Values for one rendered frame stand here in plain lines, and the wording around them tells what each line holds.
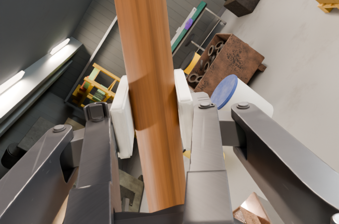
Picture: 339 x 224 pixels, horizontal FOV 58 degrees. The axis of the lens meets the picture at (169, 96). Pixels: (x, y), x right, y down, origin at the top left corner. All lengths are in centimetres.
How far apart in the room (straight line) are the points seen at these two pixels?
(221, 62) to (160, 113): 427
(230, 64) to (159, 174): 431
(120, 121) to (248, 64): 445
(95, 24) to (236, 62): 533
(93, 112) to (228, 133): 7
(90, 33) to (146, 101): 888
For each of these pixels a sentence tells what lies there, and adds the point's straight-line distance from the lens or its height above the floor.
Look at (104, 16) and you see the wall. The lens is 890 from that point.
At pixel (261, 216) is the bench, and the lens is 231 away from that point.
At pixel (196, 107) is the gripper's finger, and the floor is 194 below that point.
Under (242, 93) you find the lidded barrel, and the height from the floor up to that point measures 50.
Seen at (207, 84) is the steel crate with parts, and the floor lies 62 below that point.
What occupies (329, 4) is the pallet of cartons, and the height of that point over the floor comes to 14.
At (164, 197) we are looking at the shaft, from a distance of 22.
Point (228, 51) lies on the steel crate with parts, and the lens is 447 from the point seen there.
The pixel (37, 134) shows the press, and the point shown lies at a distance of 577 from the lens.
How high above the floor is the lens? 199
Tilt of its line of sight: 13 degrees down
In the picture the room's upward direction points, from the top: 58 degrees counter-clockwise
